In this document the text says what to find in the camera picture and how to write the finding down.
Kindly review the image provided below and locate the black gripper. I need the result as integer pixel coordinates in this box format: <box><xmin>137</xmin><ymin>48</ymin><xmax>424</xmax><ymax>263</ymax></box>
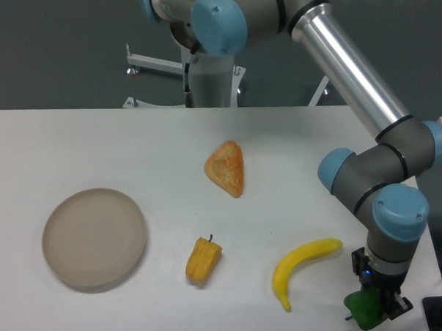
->
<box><xmin>351</xmin><ymin>247</ymin><xmax>413</xmax><ymax>320</ymax></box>

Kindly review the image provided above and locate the green toy pepper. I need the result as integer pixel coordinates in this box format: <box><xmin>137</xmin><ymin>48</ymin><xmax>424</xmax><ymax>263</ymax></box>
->
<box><xmin>343</xmin><ymin>288</ymin><xmax>388</xmax><ymax>331</ymax></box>

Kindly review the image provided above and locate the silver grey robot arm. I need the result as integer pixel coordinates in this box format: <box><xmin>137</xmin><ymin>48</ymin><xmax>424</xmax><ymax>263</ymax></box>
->
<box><xmin>139</xmin><ymin>0</ymin><xmax>442</xmax><ymax>320</ymax></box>

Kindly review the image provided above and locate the orange toy pepper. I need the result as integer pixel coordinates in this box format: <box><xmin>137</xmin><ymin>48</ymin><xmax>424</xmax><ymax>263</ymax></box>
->
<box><xmin>185</xmin><ymin>237</ymin><xmax>223</xmax><ymax>284</ymax></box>

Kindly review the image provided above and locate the beige round plate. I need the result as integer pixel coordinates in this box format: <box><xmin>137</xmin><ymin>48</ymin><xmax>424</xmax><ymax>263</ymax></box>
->
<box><xmin>42</xmin><ymin>188</ymin><xmax>147</xmax><ymax>290</ymax></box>

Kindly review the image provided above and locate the black device at table edge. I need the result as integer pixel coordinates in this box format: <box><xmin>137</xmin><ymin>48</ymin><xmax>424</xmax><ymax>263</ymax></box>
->
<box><xmin>422</xmin><ymin>296</ymin><xmax>442</xmax><ymax>331</ymax></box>

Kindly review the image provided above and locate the yellow toy banana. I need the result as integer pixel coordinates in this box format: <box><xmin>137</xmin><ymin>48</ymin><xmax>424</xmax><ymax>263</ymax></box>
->
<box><xmin>271</xmin><ymin>237</ymin><xmax>343</xmax><ymax>312</ymax></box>

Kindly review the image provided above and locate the orange triangular toy bread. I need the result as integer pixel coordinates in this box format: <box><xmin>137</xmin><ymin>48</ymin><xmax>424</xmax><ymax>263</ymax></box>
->
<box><xmin>204</xmin><ymin>140</ymin><xmax>244</xmax><ymax>198</ymax></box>

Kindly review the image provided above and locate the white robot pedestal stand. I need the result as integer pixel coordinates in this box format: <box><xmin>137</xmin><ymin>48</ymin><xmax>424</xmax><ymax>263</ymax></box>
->
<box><xmin>124</xmin><ymin>23</ymin><xmax>334</xmax><ymax>108</ymax></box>

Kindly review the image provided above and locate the black cable on pedestal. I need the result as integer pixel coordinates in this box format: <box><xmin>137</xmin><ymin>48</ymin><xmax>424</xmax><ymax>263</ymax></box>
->
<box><xmin>182</xmin><ymin>42</ymin><xmax>202</xmax><ymax>109</ymax></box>

